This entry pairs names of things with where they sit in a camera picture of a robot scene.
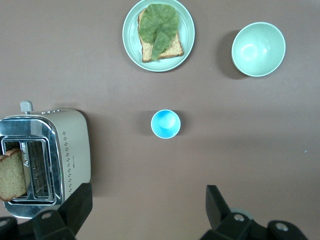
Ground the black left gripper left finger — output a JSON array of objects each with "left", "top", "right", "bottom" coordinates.
[{"left": 32, "top": 182, "right": 94, "bottom": 240}]

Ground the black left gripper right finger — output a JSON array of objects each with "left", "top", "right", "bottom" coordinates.
[{"left": 199, "top": 184, "right": 270, "bottom": 240}]

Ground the blue plastic cup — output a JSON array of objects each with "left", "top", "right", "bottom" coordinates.
[{"left": 150, "top": 109, "right": 182, "bottom": 140}]

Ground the beige chrome toaster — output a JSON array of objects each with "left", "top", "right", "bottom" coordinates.
[{"left": 0, "top": 100, "right": 91, "bottom": 220}]

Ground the bread slice in toaster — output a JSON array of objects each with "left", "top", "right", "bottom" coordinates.
[{"left": 0, "top": 147, "right": 28, "bottom": 202}]

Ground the pale green bowl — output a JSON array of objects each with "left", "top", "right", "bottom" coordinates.
[{"left": 231, "top": 21, "right": 287, "bottom": 78}]

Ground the toast slice under lettuce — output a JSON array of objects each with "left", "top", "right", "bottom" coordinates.
[{"left": 137, "top": 8, "right": 185, "bottom": 63}]

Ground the pale green plate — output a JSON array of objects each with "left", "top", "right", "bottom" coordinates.
[{"left": 122, "top": 0, "right": 196, "bottom": 73}]

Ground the green lettuce leaf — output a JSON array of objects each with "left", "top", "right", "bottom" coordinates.
[{"left": 138, "top": 2, "right": 180, "bottom": 61}]

